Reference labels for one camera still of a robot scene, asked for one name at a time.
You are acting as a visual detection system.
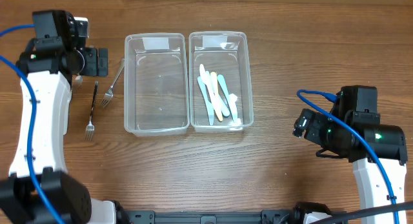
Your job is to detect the right blue cable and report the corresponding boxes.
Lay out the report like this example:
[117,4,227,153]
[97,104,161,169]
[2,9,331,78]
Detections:
[296,89,401,224]

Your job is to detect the clear plastic container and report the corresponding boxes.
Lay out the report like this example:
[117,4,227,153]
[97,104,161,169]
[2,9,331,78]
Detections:
[124,33,190,137]
[188,31,254,133]

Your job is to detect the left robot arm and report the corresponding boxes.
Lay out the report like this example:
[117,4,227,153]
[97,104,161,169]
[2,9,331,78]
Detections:
[1,34,118,223]

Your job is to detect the right clear plastic container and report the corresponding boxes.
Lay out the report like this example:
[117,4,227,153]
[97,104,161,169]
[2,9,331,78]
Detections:
[188,31,254,133]

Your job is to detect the pale blue plastic knife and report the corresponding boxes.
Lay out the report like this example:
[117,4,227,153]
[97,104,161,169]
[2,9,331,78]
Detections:
[217,74,238,123]

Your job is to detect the white plastic utensil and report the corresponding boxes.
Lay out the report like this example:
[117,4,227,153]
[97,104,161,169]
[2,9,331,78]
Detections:
[199,64,216,108]

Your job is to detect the black handled metal fork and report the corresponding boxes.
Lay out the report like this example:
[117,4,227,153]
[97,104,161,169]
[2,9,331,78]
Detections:
[85,81,99,141]

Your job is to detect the left clear plastic container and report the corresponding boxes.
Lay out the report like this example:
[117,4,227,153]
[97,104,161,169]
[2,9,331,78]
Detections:
[124,33,190,137]

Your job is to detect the left blue cable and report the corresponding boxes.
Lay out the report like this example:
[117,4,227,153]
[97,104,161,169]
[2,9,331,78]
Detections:
[0,23,65,224]

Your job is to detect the yellow plastic knife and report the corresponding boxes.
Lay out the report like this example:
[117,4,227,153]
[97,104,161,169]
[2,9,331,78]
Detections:
[210,72,223,121]

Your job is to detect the light blue plastic knife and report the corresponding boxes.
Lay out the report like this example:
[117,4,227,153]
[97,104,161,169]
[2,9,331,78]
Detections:
[197,76,214,126]

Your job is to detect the blue cable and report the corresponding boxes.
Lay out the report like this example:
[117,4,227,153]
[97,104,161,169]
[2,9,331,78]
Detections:
[296,89,401,224]
[0,23,65,224]

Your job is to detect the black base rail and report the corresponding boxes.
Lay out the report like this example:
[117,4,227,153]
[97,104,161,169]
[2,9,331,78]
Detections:
[112,201,330,224]

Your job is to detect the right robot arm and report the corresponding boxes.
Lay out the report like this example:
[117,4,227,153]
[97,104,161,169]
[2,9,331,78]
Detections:
[293,108,408,209]

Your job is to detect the black cable bottom right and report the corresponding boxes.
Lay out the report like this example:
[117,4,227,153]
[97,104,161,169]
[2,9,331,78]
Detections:
[309,201,413,224]

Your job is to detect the metal utensil handle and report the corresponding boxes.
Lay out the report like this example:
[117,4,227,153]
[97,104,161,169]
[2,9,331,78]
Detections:
[72,75,83,90]

